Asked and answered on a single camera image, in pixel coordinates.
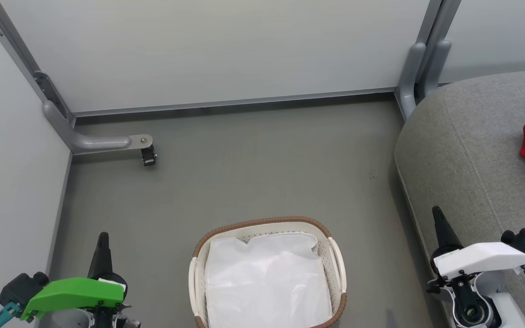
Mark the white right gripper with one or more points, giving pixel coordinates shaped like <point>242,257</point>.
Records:
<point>486,257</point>

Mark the grey fabric sofa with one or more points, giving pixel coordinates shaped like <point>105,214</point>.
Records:
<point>472,164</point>

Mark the white basket liner cloth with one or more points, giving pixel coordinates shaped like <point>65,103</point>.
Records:
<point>267,282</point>

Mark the white laundry basket brown rim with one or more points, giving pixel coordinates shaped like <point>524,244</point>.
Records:
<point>340,273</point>

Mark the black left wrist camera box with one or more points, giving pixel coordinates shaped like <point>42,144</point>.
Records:
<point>21,287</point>

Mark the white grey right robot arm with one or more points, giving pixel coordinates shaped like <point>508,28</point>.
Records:
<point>476,300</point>

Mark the black caster wheel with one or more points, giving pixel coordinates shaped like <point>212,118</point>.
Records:
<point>148,156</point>

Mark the dark partition hinge bracket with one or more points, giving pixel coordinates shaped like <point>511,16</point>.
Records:
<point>53,93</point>

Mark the grey partition foot with caster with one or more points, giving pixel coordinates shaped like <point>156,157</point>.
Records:
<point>94,142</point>

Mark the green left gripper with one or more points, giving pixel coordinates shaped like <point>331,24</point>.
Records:
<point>75,294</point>

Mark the grey partition foot pair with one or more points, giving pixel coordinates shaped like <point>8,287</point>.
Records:
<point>419,68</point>

